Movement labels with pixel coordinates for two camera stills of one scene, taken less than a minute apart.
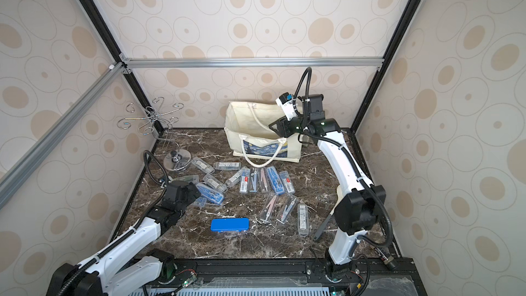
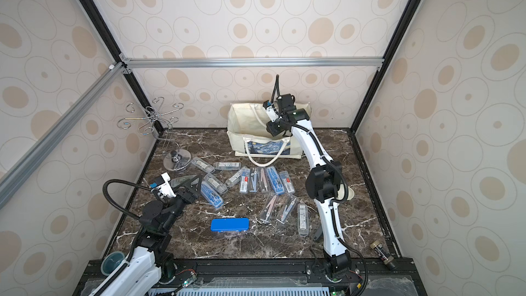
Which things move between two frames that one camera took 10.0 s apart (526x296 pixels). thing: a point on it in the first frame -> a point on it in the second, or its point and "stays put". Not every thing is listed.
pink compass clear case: [268, 208] stays put
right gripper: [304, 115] -> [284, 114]
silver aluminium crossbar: [254, 62] stays put
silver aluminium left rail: [24, 166] stays put
